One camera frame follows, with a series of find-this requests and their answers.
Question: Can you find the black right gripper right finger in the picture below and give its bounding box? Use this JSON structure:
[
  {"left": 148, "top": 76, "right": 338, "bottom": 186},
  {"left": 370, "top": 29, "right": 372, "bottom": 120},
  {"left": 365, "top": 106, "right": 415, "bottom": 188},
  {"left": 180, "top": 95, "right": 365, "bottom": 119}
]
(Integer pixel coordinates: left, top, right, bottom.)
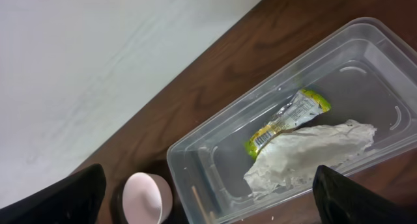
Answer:
[{"left": 312, "top": 165, "right": 416, "bottom": 224}]

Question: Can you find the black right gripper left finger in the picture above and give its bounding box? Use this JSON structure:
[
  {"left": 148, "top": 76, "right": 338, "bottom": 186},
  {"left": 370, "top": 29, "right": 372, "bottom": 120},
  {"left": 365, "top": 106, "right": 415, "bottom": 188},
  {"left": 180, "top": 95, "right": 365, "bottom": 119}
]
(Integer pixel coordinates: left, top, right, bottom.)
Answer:
[{"left": 1, "top": 163, "right": 106, "bottom": 224}]

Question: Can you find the pink bowl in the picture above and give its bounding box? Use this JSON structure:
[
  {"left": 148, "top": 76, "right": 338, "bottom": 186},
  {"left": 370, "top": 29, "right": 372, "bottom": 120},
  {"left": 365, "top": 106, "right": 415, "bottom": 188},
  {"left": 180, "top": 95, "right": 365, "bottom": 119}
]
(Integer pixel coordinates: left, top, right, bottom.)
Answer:
[{"left": 122, "top": 173, "right": 173, "bottom": 224}]

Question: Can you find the green snack wrapper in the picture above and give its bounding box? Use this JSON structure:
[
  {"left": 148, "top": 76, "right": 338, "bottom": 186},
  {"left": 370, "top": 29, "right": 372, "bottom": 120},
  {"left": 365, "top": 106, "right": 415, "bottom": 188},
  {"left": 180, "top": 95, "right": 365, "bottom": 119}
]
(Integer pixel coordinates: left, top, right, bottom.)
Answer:
[{"left": 244, "top": 89, "right": 332, "bottom": 159}]

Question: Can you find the wooden chopstick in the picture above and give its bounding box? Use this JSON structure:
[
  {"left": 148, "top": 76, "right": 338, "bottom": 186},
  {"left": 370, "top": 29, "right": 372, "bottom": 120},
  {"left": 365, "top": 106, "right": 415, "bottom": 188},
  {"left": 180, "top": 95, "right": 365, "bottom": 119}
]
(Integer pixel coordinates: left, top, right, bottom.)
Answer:
[{"left": 192, "top": 186, "right": 211, "bottom": 224}]

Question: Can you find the clear plastic bin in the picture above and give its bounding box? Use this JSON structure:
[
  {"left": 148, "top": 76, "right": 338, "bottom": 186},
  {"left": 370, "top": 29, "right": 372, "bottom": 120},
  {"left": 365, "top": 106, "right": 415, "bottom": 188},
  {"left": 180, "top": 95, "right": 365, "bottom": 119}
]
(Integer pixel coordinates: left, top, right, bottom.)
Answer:
[{"left": 167, "top": 18, "right": 416, "bottom": 224}]

